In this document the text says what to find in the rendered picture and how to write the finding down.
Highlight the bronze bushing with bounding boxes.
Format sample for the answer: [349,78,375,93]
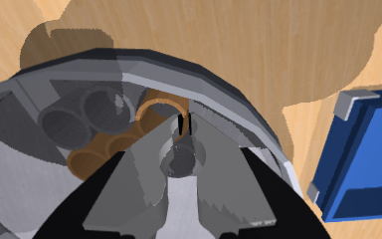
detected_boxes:
[66,132,111,181]
[104,122,143,159]
[135,88,189,142]

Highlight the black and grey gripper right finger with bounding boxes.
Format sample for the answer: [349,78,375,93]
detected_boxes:
[188,112,331,239]

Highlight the blue crate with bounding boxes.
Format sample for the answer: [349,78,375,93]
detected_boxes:
[306,89,382,223]

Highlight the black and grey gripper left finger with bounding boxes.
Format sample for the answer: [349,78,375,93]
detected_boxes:
[32,113,183,239]

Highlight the dark grey metal sleeve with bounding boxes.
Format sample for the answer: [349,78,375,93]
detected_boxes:
[79,81,146,135]
[168,123,199,178]
[37,88,98,150]

